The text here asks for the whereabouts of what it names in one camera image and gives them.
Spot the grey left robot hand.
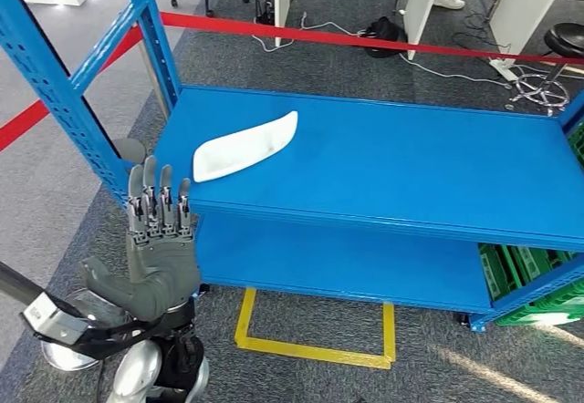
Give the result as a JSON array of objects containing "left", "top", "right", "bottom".
[{"left": 79, "top": 155, "right": 202, "bottom": 324}]

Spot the white curved plastic part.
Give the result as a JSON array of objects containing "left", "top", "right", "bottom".
[{"left": 192, "top": 110, "right": 299, "bottom": 184}]

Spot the blue metal shelf rack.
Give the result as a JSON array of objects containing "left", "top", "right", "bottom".
[{"left": 0, "top": 0, "right": 584, "bottom": 335}]

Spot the black barrier stanchion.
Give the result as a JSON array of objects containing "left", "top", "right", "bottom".
[{"left": 110, "top": 137, "right": 148, "bottom": 167}]

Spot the chrome base barrier stanchion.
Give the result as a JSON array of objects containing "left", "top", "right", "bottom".
[{"left": 0, "top": 260, "right": 133, "bottom": 372}]

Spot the red barrier belt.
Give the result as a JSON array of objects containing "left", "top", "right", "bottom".
[
  {"left": 159, "top": 11, "right": 584, "bottom": 67},
  {"left": 0, "top": 24, "right": 144, "bottom": 154}
]

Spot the black router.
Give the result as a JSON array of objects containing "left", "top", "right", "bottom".
[{"left": 253, "top": 0, "right": 276, "bottom": 26}]

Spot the white desk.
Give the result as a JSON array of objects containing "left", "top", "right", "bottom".
[
  {"left": 470, "top": 0, "right": 579, "bottom": 58},
  {"left": 273, "top": 0, "right": 447, "bottom": 61}
]

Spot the black bag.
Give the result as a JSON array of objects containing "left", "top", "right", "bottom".
[{"left": 363, "top": 15, "right": 409, "bottom": 59}]

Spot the white power strip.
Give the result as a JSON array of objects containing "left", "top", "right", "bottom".
[{"left": 489, "top": 57, "right": 520, "bottom": 83}]

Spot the green plastic crate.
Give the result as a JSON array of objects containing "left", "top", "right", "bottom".
[
  {"left": 567, "top": 120, "right": 584, "bottom": 169},
  {"left": 477, "top": 243, "right": 584, "bottom": 327}
]

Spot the black stool chrome base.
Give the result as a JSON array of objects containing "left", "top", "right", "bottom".
[{"left": 505, "top": 22, "right": 584, "bottom": 118}]

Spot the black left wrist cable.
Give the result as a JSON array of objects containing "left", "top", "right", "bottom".
[{"left": 94, "top": 356, "right": 107, "bottom": 403}]

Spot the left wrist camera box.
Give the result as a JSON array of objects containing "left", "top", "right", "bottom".
[{"left": 20, "top": 291, "right": 90, "bottom": 348}]

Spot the white floor cable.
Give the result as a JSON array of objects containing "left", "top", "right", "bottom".
[{"left": 249, "top": 10, "right": 513, "bottom": 89}]

